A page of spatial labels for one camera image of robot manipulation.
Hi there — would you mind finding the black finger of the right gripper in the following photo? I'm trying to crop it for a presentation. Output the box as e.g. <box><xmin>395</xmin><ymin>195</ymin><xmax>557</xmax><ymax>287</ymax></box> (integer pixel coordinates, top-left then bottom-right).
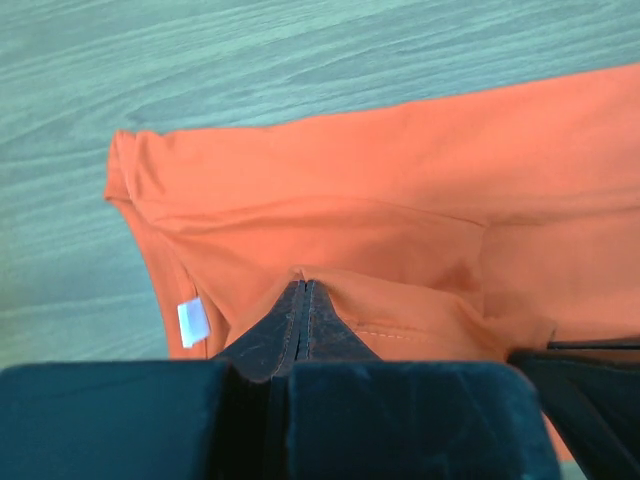
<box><xmin>508</xmin><ymin>337</ymin><xmax>639</xmax><ymax>479</ymax></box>

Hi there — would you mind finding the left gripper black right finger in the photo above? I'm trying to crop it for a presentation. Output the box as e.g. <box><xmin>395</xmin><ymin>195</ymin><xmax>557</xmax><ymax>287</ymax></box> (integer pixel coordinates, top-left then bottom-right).
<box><xmin>286</xmin><ymin>282</ymin><xmax>561</xmax><ymax>479</ymax></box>

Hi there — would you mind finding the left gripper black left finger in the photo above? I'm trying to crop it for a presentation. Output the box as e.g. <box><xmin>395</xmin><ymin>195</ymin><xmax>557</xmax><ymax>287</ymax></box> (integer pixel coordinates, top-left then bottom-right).
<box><xmin>1</xmin><ymin>282</ymin><xmax>305</xmax><ymax>479</ymax></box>

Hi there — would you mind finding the orange polo shirt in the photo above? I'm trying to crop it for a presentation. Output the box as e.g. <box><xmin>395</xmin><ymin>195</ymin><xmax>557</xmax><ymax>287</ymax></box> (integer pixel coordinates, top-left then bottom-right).
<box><xmin>104</xmin><ymin>64</ymin><xmax>639</xmax><ymax>361</ymax></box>

